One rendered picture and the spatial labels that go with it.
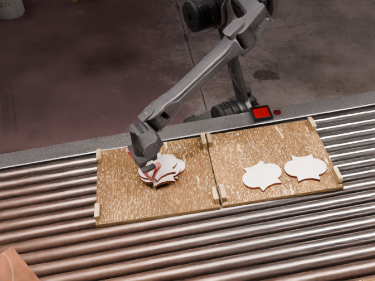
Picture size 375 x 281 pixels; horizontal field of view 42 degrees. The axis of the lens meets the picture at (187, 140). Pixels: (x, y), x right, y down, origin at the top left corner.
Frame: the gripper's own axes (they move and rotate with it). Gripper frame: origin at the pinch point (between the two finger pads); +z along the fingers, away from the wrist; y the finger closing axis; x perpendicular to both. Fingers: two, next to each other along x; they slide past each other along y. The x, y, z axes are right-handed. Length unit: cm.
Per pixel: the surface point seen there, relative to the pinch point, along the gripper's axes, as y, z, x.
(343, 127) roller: 17, 6, 75
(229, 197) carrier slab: 22.9, 4.5, 19.2
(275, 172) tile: 23.6, 2.8, 37.9
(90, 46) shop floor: -253, 97, 63
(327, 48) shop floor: -127, 93, 217
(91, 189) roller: -9.5, 7.2, -17.7
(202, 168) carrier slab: 6.4, 4.4, 19.1
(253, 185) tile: 24.3, 3.1, 27.9
